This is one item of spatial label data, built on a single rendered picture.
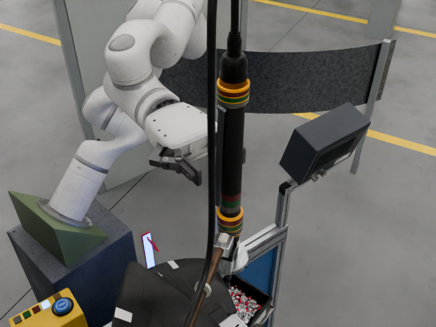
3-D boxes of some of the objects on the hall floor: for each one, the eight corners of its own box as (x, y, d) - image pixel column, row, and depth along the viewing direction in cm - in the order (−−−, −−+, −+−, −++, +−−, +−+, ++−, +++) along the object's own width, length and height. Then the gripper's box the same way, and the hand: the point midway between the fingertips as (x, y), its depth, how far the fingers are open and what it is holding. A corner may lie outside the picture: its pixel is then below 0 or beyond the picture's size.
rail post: (264, 350, 221) (278, 244, 170) (259, 343, 224) (270, 237, 173) (270, 345, 223) (286, 239, 172) (265, 339, 226) (279, 233, 175)
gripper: (114, 114, 75) (172, 172, 64) (202, 80, 83) (267, 127, 72) (120, 150, 80) (176, 209, 69) (202, 115, 88) (264, 163, 77)
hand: (217, 163), depth 71 cm, fingers open, 8 cm apart
